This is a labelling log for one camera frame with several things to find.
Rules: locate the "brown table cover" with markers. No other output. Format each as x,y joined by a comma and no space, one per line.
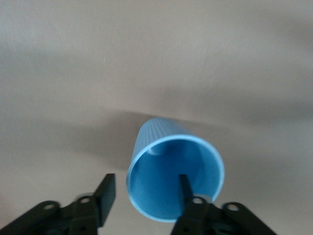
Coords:
73,73

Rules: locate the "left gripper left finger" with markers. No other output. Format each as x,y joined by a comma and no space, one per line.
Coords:
80,215

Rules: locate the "blue ribbed cup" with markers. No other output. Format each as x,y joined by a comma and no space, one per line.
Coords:
156,181

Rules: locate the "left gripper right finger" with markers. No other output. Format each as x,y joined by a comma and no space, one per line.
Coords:
207,220

